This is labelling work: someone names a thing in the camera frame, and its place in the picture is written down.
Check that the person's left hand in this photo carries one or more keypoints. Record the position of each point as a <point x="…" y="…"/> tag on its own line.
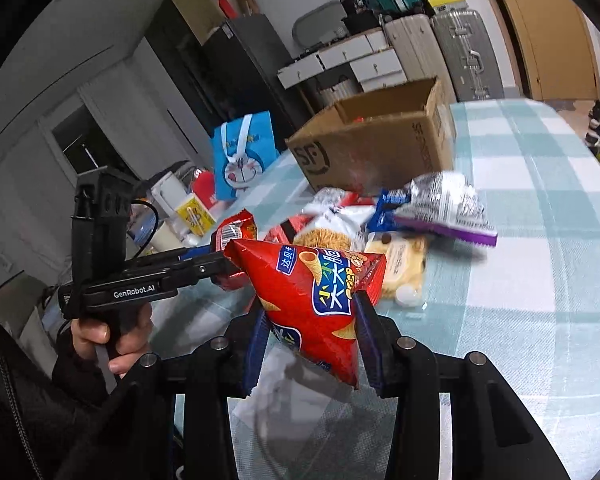
<point x="87" y="337"/>

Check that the dark glass window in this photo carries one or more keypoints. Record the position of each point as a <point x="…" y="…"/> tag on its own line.
<point x="80" y="140"/>

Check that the black printed box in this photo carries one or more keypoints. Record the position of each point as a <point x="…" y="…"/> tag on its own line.
<point x="351" y="2"/>

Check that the white kettle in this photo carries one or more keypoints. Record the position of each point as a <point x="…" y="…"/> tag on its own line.
<point x="166" y="195"/>

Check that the wooden door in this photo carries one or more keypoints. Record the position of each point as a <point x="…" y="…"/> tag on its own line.
<point x="545" y="35"/>

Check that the small red snack packet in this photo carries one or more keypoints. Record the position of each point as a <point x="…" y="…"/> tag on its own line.
<point x="240" y="227"/>

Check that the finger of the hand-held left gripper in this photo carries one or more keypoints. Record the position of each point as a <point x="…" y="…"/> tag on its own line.
<point x="207" y="269"/>
<point x="197" y="253"/>

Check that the red box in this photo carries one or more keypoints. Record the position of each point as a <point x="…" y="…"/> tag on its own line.
<point x="226" y="6"/>

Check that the yellow black shoe box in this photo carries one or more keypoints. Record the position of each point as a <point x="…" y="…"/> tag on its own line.
<point x="447" y="4"/>

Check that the black round hat box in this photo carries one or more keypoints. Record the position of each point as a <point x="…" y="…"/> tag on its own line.
<point x="362" y="21"/>

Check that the red cone snack bag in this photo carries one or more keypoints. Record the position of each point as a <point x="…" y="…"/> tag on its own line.
<point x="310" y="300"/>

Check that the white noodle snack bag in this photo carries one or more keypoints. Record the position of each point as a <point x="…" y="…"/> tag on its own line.
<point x="325" y="237"/>

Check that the blue snack packet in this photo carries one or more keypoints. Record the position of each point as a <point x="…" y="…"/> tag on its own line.
<point x="382" y="215"/>

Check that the dark tall cabinet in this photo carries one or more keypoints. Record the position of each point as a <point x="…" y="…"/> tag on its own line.
<point x="180" y="60"/>

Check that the purple silver snack packet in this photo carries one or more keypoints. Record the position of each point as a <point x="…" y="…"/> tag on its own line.
<point x="445" y="200"/>

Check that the black fridge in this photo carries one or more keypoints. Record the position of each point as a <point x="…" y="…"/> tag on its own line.
<point x="250" y="70"/>

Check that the checked tablecloth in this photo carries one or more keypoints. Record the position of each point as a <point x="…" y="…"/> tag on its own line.
<point x="530" y="285"/>

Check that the beige suitcase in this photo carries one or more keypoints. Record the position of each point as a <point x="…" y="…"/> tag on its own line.
<point x="415" y="55"/>

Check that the white plastic bottle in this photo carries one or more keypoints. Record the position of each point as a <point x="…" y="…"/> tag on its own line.
<point x="162" y="237"/>

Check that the red container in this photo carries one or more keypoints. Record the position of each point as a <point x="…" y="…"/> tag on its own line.
<point x="205" y="187"/>

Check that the silver suitcase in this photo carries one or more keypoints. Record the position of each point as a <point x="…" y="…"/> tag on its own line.
<point x="465" y="55"/>

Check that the person's left forearm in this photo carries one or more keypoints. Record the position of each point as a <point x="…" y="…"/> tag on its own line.
<point x="80" y="380"/>

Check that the blue cartoon gift bag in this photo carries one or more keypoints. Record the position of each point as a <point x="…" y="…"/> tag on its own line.
<point x="245" y="160"/>

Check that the white drawer dresser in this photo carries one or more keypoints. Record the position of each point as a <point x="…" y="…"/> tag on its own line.
<point x="375" y="67"/>

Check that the large brown carton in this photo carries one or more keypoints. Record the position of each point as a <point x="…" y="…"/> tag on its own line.
<point x="195" y="10"/>

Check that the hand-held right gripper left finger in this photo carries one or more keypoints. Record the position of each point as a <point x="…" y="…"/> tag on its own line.
<point x="255" y="360"/>

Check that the person's black jacket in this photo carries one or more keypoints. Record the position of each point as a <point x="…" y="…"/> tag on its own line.
<point x="10" y="410"/>

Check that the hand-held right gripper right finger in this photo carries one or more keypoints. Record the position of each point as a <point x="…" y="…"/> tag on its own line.
<point x="369" y="345"/>

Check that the oval mirror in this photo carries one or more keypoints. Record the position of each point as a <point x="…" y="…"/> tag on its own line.
<point x="315" y="25"/>

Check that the woven laundry basket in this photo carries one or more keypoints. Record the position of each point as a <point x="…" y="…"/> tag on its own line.
<point x="337" y="91"/>

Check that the brown paper bag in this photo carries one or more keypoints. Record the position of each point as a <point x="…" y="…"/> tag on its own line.
<point x="245" y="1"/>

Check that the cream cookie packet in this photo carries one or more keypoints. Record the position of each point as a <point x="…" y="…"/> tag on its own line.
<point x="400" y="260"/>

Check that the cardboard box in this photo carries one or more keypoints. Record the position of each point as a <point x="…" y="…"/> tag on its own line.
<point x="380" y="150"/>

